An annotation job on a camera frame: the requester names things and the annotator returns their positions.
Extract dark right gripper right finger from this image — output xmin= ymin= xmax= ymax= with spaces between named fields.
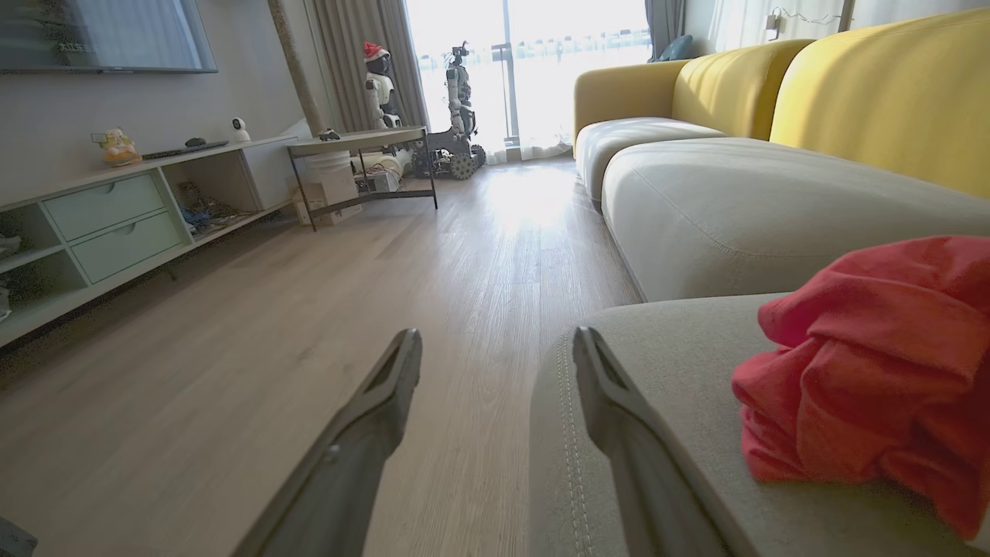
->
xmin=572 ymin=325 xmax=737 ymax=557

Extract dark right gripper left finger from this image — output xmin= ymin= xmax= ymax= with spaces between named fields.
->
xmin=232 ymin=328 xmax=424 ymax=557

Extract plain red garment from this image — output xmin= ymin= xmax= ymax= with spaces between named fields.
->
xmin=732 ymin=235 xmax=990 ymax=541

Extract large sofa seat cushion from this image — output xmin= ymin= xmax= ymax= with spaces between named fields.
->
xmin=529 ymin=292 xmax=990 ymax=557
xmin=601 ymin=137 xmax=990 ymax=303

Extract small sofa seat cushion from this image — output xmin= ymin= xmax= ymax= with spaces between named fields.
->
xmin=576 ymin=117 xmax=728 ymax=203

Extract yellow sofa armrest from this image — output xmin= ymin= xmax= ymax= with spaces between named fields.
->
xmin=573 ymin=60 xmax=691 ymax=157

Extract narrow yellow sofa back cushion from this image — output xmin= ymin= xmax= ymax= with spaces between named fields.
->
xmin=671 ymin=38 xmax=818 ymax=142

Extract wide yellow sofa back cushion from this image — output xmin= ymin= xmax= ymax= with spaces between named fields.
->
xmin=769 ymin=7 xmax=990 ymax=199

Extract cardboard box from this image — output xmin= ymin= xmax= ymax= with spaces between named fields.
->
xmin=292 ymin=172 xmax=364 ymax=227

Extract clutter on cabinet shelf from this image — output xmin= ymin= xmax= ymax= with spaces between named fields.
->
xmin=173 ymin=181 xmax=237 ymax=234

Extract white plastic bucket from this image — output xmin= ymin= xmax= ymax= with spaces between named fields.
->
xmin=297 ymin=150 xmax=354 ymax=188

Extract black-framed side table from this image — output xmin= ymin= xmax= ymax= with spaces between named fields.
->
xmin=287 ymin=125 xmax=439 ymax=232

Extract pale green TV cabinet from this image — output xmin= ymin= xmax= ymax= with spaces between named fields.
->
xmin=0 ymin=135 xmax=300 ymax=349

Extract black remote control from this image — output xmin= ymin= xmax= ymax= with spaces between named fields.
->
xmin=141 ymin=138 xmax=230 ymax=162

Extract grey wheeled humanoid robot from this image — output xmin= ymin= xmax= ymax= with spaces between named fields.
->
xmin=412 ymin=41 xmax=488 ymax=182

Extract white robot with Santa hat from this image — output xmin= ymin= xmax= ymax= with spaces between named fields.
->
xmin=361 ymin=41 xmax=405 ymax=131

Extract small orange white toy figure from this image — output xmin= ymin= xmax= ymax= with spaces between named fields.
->
xmin=90 ymin=127 xmax=144 ymax=168

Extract brown pillar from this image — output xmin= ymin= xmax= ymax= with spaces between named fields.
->
xmin=266 ymin=0 xmax=327 ymax=138

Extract beige window curtain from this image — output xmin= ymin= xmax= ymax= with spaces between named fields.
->
xmin=308 ymin=0 xmax=431 ymax=134

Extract blue throw pillow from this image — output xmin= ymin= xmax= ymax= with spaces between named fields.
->
xmin=652 ymin=34 xmax=695 ymax=63

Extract grey window curtain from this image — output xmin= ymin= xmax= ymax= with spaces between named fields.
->
xmin=644 ymin=0 xmax=687 ymax=61

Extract white wall fixture with wire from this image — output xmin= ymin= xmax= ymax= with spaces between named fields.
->
xmin=764 ymin=6 xmax=844 ymax=42

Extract wall-mounted flat television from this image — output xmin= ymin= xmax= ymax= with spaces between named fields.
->
xmin=0 ymin=0 xmax=219 ymax=75

